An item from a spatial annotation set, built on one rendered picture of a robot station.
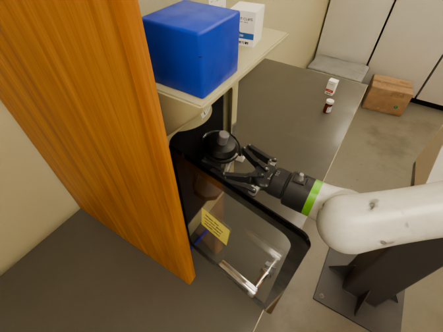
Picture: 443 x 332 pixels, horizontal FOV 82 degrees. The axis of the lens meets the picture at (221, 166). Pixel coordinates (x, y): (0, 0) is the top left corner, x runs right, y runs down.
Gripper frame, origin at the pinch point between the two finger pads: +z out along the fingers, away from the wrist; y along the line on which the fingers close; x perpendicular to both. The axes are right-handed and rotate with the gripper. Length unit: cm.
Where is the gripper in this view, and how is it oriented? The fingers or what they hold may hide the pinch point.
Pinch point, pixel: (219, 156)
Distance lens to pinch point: 71.9
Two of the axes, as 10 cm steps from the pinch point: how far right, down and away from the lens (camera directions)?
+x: 0.0, 6.8, 7.3
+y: -5.3, 6.2, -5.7
